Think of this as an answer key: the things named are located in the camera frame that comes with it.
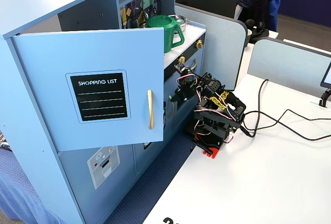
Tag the black headphones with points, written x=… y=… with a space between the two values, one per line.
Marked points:
x=258 y=31

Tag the red arm base clamp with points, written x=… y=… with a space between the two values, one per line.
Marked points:
x=212 y=152

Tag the monitor with lit screen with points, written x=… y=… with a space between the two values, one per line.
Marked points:
x=328 y=79

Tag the green plastic jug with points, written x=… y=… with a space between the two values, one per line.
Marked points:
x=170 y=35

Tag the black monitor stand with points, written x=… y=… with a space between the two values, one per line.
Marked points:
x=323 y=101

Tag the shopping list cabinet door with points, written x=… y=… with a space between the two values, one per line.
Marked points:
x=38 y=79

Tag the blue office chair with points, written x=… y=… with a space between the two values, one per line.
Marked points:
x=275 y=14

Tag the ice dispenser print door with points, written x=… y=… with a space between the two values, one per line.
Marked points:
x=121 y=182

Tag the blue toy kitchen cabinet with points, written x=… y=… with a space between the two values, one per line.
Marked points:
x=33 y=9

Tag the light blue desk divider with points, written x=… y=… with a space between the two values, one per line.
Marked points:
x=222 y=43
x=284 y=63

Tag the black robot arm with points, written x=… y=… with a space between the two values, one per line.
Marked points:
x=219 y=115

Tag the silver toy pot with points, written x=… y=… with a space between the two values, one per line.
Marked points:
x=183 y=24

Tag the gold stove knob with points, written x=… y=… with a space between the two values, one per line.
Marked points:
x=181 y=60
x=199 y=44

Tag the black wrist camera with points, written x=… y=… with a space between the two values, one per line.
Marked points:
x=181 y=68

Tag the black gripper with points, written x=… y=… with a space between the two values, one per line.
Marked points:
x=181 y=90

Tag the blue oven door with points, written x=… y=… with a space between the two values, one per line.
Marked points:
x=181 y=115

